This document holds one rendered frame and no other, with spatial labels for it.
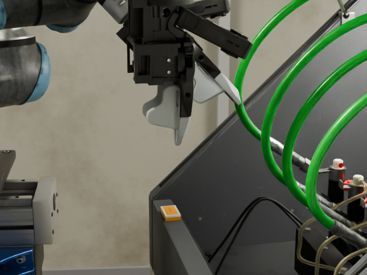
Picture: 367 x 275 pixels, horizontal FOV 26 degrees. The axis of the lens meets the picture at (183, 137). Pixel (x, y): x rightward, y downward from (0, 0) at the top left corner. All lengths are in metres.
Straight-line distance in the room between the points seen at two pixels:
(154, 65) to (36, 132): 2.08
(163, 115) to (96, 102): 1.98
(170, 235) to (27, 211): 0.27
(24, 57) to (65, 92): 1.52
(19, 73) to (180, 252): 0.46
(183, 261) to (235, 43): 0.44
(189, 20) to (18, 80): 0.56
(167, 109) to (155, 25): 0.11
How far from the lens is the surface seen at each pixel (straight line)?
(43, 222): 1.53
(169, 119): 1.09
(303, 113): 1.11
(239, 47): 1.08
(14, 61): 1.54
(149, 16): 1.05
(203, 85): 1.20
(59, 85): 3.05
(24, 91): 1.56
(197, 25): 1.07
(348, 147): 1.70
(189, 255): 1.38
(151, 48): 1.04
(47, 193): 1.54
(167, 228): 1.48
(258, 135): 1.28
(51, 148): 3.12
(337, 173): 1.34
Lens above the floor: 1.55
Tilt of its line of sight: 17 degrees down
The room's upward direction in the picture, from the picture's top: straight up
